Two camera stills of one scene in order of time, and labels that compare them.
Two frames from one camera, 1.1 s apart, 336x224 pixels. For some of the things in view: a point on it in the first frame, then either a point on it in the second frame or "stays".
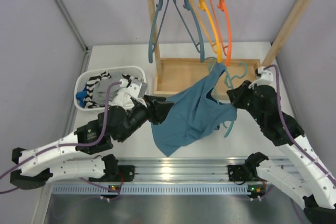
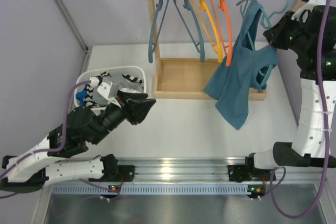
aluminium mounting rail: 185,176 stays
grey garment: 100,87 stays
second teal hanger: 199,46 stays
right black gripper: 236,94 → 273,34
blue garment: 81,95 stays
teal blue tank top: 192,115 → 230,87
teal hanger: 231,126 → 267,22
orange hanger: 227,50 stays
